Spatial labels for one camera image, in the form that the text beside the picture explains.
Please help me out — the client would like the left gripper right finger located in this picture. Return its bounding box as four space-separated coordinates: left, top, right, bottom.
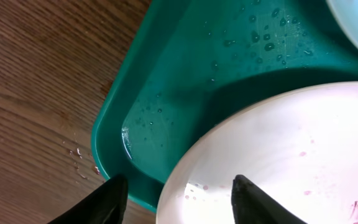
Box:
231 174 306 224

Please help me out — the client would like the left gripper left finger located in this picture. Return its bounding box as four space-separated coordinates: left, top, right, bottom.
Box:
49 175 128 224

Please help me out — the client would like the pink white plate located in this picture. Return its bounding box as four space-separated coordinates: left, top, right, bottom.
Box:
156 82 358 223

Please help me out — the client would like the teal plastic tray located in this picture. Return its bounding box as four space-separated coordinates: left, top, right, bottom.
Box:
91 0 358 211

